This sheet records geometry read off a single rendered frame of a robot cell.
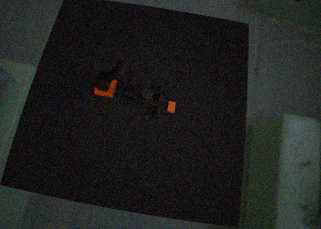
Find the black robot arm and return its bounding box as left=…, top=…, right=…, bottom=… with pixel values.
left=93, top=61, right=165, bottom=105

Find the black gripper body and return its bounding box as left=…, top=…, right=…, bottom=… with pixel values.
left=145, top=85, right=165, bottom=119

